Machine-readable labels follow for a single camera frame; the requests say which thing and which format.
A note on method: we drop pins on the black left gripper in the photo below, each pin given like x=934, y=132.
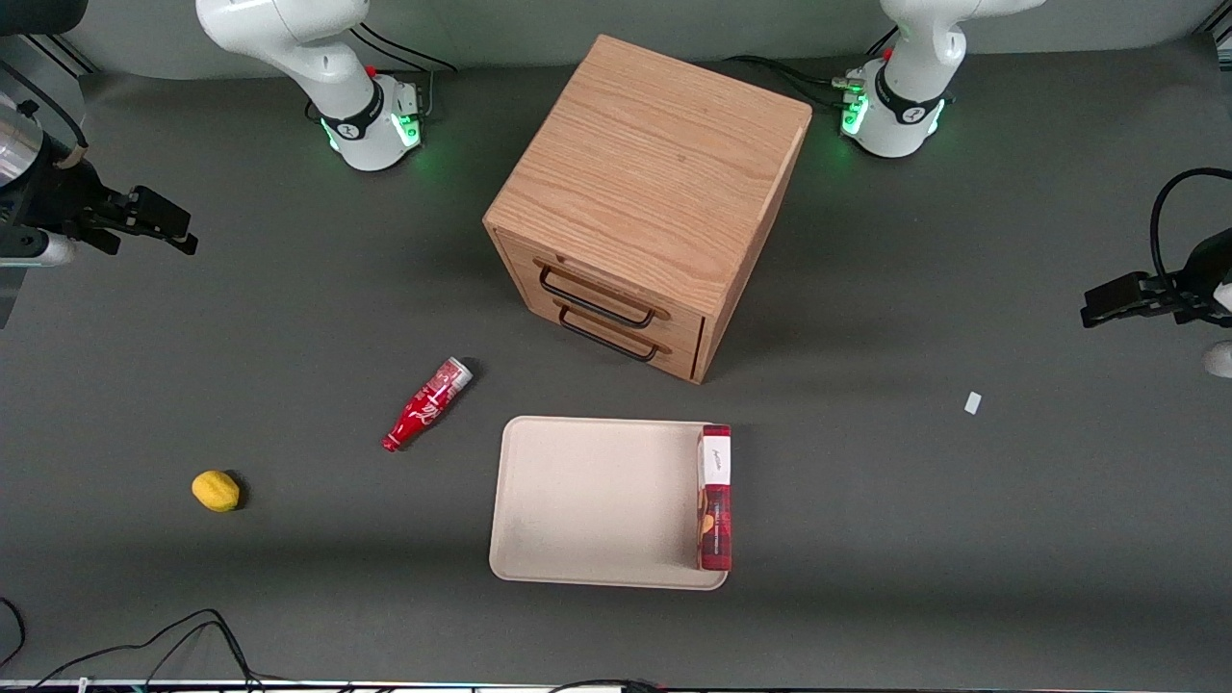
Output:
x=1196, y=285

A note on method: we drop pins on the yellow lemon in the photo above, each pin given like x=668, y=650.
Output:
x=216, y=490

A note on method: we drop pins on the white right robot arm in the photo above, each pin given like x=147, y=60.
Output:
x=289, y=43

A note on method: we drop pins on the red coke bottle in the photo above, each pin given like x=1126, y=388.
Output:
x=426, y=404

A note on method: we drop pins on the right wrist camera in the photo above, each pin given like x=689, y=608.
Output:
x=38, y=250

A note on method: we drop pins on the beige plastic tray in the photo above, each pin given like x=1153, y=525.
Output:
x=592, y=500

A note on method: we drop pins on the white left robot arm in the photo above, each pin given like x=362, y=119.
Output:
x=910, y=87

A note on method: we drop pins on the small white paper scrap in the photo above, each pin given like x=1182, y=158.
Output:
x=973, y=402

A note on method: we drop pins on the red snack box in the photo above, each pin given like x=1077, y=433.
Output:
x=714, y=500

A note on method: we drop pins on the wooden drawer cabinet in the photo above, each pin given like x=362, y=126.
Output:
x=654, y=183

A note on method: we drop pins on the aluminium frame rail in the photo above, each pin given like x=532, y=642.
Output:
x=60, y=56

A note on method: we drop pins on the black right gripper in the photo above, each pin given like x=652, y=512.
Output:
x=60, y=199

